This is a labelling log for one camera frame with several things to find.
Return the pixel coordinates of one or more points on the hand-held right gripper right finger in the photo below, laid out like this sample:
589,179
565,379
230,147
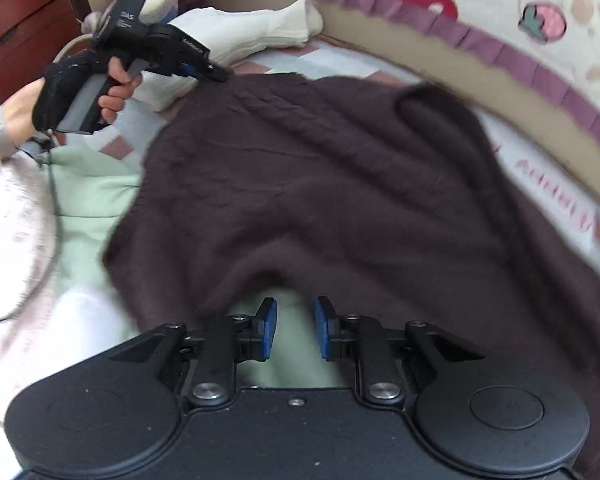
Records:
324,331

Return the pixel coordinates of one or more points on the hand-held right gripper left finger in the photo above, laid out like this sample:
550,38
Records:
269,331

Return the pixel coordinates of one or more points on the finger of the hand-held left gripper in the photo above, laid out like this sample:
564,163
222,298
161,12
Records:
214,73

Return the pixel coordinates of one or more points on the dark brown knit sweater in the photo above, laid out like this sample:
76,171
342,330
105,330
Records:
330,185

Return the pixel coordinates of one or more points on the person's left forearm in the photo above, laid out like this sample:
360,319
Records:
15,115

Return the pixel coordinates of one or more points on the person's left hand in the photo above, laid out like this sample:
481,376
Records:
55,91

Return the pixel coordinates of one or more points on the white folded garment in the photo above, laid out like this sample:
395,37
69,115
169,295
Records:
240,30

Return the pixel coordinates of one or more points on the brown wooden cabinet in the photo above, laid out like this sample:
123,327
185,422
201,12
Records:
20,10

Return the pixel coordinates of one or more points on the pale green garment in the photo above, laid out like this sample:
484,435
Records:
90,195

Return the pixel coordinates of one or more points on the person's pale fleece clothing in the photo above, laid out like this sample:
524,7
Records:
15,240

